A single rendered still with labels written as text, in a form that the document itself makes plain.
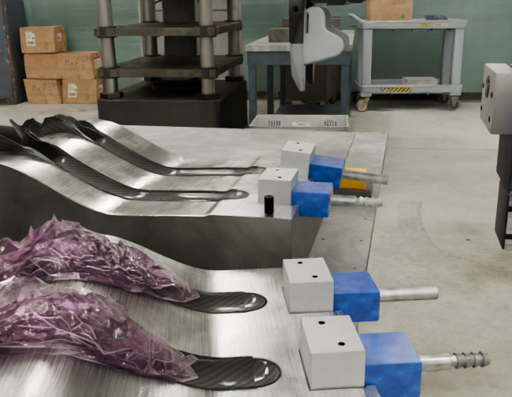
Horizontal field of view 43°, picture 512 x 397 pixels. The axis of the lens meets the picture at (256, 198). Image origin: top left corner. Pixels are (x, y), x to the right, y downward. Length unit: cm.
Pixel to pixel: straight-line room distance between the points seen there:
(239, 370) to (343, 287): 13
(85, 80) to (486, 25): 429
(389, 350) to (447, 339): 184
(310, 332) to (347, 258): 34
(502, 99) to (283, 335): 60
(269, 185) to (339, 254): 16
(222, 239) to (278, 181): 8
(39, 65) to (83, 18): 74
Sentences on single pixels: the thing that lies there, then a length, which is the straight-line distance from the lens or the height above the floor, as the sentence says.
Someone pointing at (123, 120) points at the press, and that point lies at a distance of 490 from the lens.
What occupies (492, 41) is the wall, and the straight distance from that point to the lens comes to 730.
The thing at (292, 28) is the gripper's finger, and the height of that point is 107.
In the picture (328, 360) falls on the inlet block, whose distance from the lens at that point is 43.
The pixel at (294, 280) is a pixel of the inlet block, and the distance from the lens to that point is 53.
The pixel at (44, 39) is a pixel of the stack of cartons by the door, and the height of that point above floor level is 70.
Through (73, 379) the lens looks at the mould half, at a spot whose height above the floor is 89.
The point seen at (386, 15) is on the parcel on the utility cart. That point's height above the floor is 92.
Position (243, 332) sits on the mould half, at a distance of 51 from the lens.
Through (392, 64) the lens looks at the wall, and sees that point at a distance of 720.
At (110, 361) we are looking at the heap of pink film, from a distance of 43.
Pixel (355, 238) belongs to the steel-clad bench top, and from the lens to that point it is 85.
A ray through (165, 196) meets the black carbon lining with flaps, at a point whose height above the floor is 88.
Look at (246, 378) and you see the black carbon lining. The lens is 46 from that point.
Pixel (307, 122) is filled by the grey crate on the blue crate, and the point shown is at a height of 31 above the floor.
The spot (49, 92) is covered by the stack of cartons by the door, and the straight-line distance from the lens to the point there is 760.
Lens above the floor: 110
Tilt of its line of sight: 17 degrees down
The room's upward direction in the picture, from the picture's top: 1 degrees counter-clockwise
